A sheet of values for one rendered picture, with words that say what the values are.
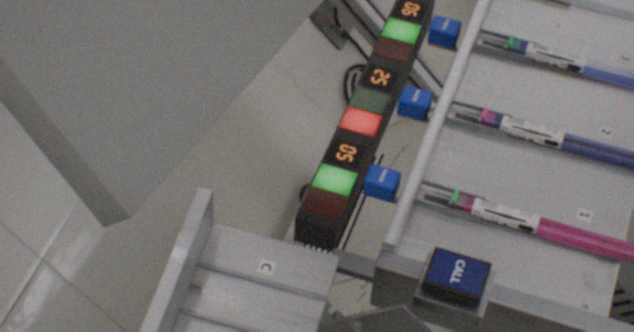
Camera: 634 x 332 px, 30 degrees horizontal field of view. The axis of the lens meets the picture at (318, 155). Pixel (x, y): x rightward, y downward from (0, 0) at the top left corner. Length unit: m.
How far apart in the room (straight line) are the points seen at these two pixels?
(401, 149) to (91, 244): 0.49
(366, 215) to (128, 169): 0.80
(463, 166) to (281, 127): 0.96
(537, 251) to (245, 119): 1.00
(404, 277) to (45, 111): 0.33
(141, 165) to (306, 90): 1.12
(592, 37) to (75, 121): 0.56
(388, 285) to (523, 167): 0.19
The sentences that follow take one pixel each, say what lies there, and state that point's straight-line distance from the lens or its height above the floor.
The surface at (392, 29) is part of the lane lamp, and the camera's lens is 1.28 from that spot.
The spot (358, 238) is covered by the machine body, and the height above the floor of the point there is 0.25.
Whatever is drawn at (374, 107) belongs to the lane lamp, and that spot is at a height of 0.66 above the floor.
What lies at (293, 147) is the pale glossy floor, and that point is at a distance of 2.08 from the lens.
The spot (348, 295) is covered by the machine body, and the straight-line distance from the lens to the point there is 1.67.
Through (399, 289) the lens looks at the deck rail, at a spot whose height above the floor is 0.72.
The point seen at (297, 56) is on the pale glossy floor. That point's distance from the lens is 2.15.
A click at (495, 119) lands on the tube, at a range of 1.17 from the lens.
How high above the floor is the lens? 1.40
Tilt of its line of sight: 41 degrees down
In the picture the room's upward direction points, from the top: 70 degrees clockwise
